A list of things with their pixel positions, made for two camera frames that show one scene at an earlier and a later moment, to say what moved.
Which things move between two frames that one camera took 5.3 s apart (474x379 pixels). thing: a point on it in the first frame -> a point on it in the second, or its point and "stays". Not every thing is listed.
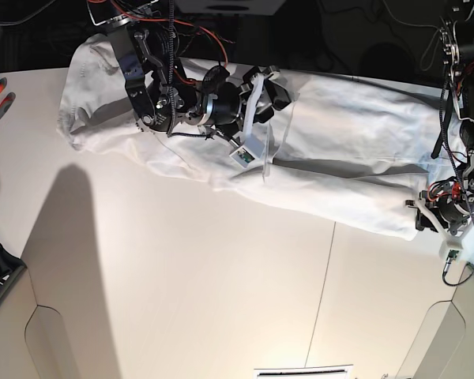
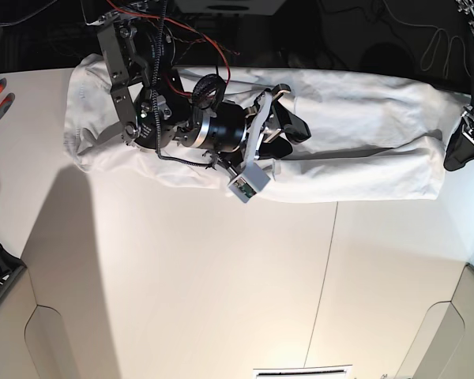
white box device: x=229 y=7 stays
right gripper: x=451 y=209 -> x=468 y=141
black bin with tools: x=2 y=271 stays
